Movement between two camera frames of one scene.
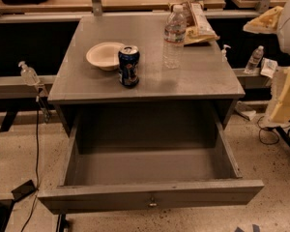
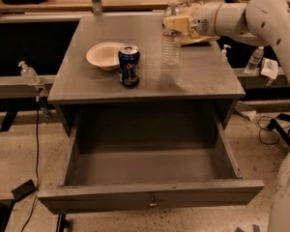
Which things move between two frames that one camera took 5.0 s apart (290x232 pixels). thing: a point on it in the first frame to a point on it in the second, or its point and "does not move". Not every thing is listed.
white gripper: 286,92 to 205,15
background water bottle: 254,61 does not move
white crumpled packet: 269,68 does not move
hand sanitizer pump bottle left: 29,75 does not move
